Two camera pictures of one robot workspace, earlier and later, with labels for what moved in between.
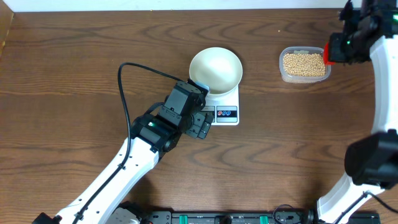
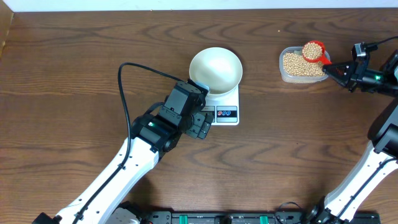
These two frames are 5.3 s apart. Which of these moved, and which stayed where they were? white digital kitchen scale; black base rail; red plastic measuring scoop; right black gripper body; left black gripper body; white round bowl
Moved: red plastic measuring scoop; right black gripper body
Stayed: white digital kitchen scale; white round bowl; black base rail; left black gripper body
